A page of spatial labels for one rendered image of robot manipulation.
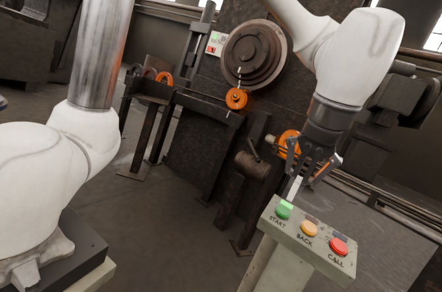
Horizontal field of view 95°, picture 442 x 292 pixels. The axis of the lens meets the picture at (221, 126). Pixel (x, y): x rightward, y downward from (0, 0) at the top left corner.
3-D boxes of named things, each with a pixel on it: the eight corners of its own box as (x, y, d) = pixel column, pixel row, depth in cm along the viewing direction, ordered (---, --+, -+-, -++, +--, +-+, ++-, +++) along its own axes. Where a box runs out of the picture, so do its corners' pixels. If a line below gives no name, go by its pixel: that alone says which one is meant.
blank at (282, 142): (282, 160, 113) (277, 159, 112) (282, 133, 118) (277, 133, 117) (305, 157, 100) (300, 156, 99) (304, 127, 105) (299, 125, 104)
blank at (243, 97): (225, 91, 150) (223, 91, 147) (245, 85, 142) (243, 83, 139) (229, 112, 148) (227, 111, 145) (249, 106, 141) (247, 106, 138)
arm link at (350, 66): (379, 113, 36) (350, 89, 47) (440, 13, 28) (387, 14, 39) (318, 100, 36) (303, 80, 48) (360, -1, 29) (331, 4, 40)
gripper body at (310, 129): (349, 123, 44) (331, 156, 49) (310, 110, 48) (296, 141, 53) (346, 136, 39) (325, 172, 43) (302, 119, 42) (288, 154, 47)
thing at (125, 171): (119, 160, 166) (143, 75, 152) (151, 170, 170) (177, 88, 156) (108, 171, 146) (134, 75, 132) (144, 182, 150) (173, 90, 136)
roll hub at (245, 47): (277, 36, 123) (259, 80, 129) (239, 27, 135) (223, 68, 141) (275, 33, 118) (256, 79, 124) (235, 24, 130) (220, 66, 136)
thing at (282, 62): (301, 30, 126) (271, 101, 136) (238, 17, 146) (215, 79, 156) (300, 26, 120) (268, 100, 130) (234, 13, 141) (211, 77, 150)
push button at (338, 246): (329, 238, 54) (332, 234, 53) (345, 248, 52) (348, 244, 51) (327, 250, 51) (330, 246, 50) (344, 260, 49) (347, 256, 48)
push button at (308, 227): (302, 221, 57) (304, 217, 56) (316, 229, 56) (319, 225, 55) (298, 231, 54) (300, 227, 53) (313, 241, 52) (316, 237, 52)
